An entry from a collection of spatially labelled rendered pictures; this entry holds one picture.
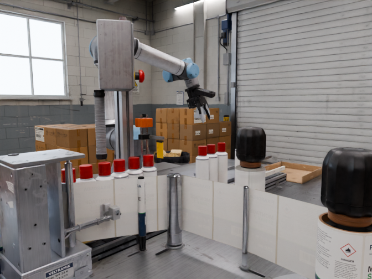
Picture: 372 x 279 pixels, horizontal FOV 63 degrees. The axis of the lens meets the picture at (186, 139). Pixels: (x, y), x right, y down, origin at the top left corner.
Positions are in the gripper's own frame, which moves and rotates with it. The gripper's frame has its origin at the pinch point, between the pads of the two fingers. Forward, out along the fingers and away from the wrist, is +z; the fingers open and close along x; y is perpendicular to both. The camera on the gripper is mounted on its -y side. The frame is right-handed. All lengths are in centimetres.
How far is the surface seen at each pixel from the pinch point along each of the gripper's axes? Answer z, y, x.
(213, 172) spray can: 12, -26, 55
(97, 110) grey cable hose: -23, -13, 87
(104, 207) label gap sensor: -2, -26, 107
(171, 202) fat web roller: 3, -36, 96
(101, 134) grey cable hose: -17, -12, 88
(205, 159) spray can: 5, -26, 59
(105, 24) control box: -45, -25, 83
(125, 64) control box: -33, -26, 82
